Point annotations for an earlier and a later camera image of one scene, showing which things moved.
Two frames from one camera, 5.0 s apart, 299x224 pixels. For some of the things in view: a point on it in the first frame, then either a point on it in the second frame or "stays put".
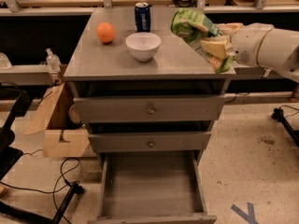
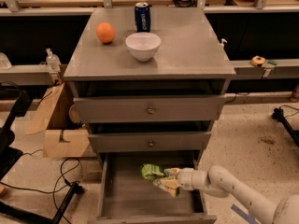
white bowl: (144, 46) stays put
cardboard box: (62, 138) stays put
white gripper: (249, 45) -> (185, 178)
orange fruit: (106, 32) stays put
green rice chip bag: (193, 26) -> (151, 171)
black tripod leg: (278, 115) stays put
